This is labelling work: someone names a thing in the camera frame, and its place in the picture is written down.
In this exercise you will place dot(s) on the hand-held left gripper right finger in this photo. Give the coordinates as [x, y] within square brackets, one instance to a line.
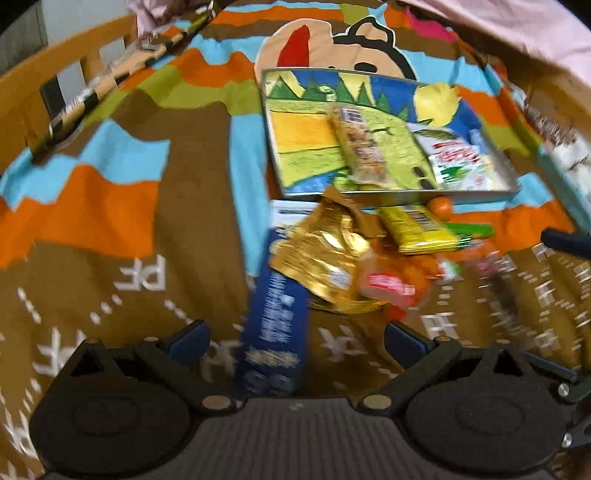
[404, 340]

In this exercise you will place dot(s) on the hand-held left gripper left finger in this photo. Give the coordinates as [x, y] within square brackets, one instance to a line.
[191, 340]

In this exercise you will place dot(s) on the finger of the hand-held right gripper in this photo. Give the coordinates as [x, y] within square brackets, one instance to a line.
[551, 367]
[561, 242]

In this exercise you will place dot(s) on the orange red-label snack packet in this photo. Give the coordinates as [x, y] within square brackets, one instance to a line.
[388, 284]

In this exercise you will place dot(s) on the blue white snack box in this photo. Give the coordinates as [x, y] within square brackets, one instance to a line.
[272, 323]

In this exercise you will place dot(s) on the green sausage stick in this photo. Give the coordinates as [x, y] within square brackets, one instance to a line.
[475, 230]

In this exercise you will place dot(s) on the yellow snack packet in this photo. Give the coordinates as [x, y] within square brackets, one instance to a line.
[415, 230]

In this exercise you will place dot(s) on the gold foil snack packet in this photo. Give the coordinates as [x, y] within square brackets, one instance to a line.
[318, 258]

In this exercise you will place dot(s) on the colourful printed metal tray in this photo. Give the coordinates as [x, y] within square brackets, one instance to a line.
[295, 134]

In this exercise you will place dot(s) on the clear yellow-edged snack packet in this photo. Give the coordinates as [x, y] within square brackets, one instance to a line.
[341, 308]

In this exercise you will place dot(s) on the clear blurry snack packet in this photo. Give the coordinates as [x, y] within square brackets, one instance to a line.
[501, 286]

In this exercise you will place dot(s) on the orange tangerine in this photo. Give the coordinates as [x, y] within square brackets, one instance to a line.
[441, 208]

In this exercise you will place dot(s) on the white green snack packet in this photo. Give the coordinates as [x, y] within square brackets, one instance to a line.
[455, 161]

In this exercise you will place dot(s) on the colourful printed blanket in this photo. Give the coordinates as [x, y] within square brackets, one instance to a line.
[115, 207]

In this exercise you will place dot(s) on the clear nut bar packet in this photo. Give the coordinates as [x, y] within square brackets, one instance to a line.
[360, 147]

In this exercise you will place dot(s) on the pink cloth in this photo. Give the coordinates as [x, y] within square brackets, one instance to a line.
[152, 11]
[531, 27]

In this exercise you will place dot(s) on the brown patterned fabric strip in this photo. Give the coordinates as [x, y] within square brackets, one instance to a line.
[111, 81]

